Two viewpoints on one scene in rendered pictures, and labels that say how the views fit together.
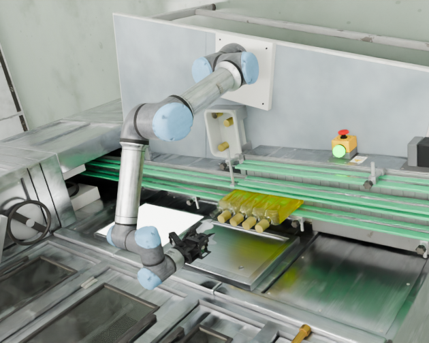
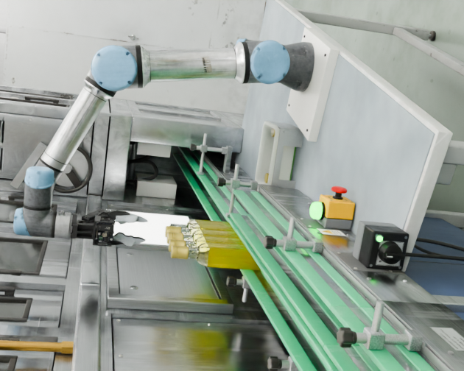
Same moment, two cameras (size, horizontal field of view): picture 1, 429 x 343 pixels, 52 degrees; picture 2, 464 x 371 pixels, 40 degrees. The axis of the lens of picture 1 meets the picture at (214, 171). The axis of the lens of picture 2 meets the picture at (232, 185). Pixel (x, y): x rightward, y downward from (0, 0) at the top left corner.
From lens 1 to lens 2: 1.19 m
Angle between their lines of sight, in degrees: 34
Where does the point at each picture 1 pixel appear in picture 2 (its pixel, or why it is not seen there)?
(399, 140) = not seen: hidden behind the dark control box
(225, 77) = (222, 56)
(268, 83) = (316, 103)
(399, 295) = not seen: outside the picture
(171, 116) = (107, 57)
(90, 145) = (177, 129)
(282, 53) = (339, 67)
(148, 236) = (32, 172)
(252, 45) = (319, 48)
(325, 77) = (356, 109)
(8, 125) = not seen: hidden behind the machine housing
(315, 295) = (146, 347)
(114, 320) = not seen: outside the picture
